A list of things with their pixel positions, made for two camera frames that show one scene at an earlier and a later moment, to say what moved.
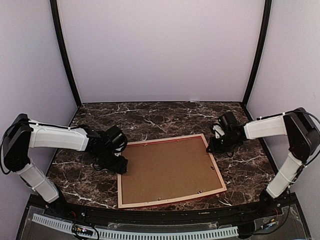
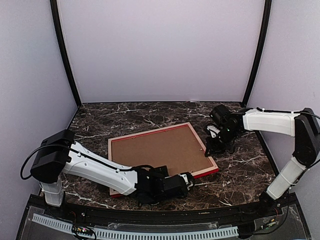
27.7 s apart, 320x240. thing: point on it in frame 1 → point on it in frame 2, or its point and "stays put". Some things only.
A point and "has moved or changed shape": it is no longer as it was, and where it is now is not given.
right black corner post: x=264 y=38 stays put
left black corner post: x=63 y=50 stays put
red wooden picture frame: x=167 y=171 has moved or changed shape
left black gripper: x=118 y=168 → x=156 y=177
